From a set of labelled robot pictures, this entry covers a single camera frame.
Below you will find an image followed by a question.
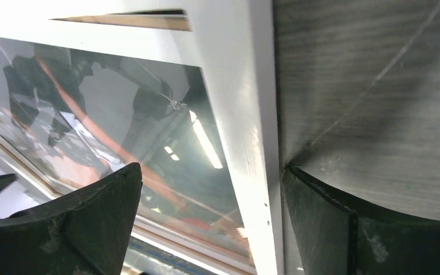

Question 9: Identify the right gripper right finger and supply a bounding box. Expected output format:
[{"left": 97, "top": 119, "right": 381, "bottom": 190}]
[{"left": 283, "top": 166, "right": 440, "bottom": 274}]

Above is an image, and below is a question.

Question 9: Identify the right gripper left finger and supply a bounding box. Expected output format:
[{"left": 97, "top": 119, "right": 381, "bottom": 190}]
[{"left": 0, "top": 163, "right": 142, "bottom": 274}]

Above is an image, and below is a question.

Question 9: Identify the colour photo print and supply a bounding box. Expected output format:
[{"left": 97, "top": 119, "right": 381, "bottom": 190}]
[{"left": 0, "top": 38, "right": 254, "bottom": 266}]

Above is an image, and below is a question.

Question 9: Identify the white wooden photo frame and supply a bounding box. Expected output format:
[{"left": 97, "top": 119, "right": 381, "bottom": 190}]
[{"left": 0, "top": 1, "right": 284, "bottom": 274}]

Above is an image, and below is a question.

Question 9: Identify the brown backing board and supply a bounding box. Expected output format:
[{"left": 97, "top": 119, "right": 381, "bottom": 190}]
[{"left": 54, "top": 14, "right": 191, "bottom": 32}]

